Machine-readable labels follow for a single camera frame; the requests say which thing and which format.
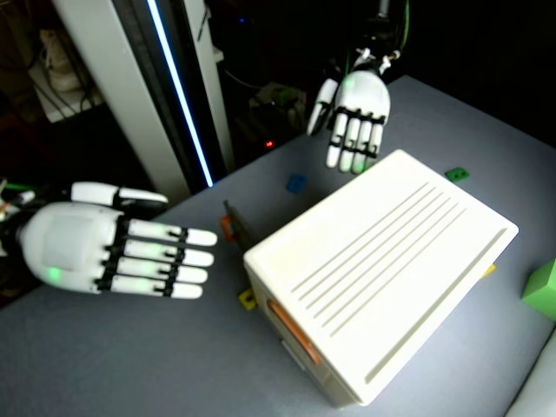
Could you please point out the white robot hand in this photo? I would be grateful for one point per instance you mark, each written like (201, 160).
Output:
(65, 243)
(362, 93)

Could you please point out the white ribbed plastic box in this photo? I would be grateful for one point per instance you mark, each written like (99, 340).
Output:
(391, 260)

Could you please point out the small green device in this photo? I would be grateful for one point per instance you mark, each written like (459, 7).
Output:
(283, 94)

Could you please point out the black device with red light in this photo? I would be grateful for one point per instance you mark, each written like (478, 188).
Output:
(269, 143)

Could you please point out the small blue block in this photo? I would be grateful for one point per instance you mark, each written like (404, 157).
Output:
(296, 183)

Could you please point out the small green block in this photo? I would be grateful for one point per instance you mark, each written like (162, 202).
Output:
(457, 174)

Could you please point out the white upright column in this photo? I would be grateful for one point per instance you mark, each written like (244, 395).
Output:
(113, 87)

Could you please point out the bright LED strip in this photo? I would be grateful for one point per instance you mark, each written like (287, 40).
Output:
(182, 100)

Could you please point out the small yellow block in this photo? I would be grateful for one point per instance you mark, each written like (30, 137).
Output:
(246, 299)
(489, 270)

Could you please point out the large light green cube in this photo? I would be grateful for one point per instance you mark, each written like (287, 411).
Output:
(540, 286)

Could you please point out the white rounded object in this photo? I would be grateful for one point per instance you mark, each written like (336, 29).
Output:
(538, 386)

